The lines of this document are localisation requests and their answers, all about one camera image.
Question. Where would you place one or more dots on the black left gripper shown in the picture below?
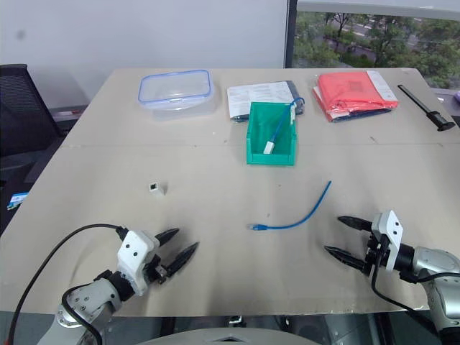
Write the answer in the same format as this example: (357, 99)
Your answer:
(155, 269)

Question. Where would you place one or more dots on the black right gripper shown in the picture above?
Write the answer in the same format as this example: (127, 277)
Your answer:
(375, 253)

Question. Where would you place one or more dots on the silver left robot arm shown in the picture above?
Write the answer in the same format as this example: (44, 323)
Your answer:
(90, 298)

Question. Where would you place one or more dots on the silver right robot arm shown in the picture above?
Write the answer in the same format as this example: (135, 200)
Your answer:
(433, 262)

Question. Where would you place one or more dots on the small white cube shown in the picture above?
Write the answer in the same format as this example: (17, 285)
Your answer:
(158, 189)

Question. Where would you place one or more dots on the grey rounded robot torso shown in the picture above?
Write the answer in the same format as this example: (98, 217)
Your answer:
(230, 338)

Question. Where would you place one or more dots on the green plastic bin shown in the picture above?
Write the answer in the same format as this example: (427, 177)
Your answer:
(264, 133)

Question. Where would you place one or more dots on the black stick tool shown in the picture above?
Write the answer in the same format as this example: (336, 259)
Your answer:
(427, 112)

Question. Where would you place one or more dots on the red packaged cloth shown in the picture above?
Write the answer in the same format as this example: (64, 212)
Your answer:
(352, 90)

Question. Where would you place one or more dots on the clear container with blue lid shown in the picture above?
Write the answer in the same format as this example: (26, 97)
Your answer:
(176, 93)

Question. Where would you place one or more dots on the small blue card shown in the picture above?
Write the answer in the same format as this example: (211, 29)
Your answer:
(17, 200)

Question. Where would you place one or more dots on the grey side desk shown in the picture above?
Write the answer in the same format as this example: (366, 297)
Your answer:
(66, 118)

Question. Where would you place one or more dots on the white paper booklet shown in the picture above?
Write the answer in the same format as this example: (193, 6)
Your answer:
(258, 93)

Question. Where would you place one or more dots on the black office chair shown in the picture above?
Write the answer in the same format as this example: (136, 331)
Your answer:
(21, 108)

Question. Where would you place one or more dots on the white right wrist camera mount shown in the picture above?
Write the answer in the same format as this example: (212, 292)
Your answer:
(390, 233)

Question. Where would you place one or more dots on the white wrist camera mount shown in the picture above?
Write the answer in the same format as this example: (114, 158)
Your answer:
(134, 251)
(390, 233)

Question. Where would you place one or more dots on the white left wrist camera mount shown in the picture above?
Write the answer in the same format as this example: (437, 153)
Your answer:
(134, 251)

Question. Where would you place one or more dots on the dark window frame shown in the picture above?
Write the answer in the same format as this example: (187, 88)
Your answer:
(291, 32)

